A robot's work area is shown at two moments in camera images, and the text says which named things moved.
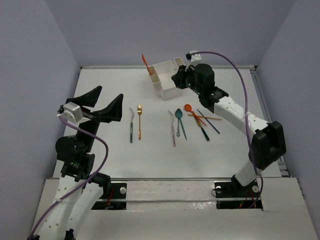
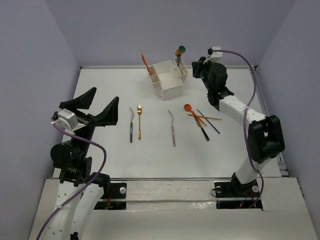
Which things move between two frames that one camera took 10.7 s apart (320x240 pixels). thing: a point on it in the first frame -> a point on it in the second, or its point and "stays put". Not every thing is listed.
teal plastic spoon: (178, 113) -> (183, 49)
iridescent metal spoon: (178, 132) -> (178, 52)
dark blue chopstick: (201, 114) stays put
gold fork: (139, 111) stays put
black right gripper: (179, 77) -> (198, 66)
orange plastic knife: (144, 61) stays put
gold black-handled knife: (203, 130) stays put
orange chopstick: (202, 116) stays put
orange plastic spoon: (188, 107) stays put
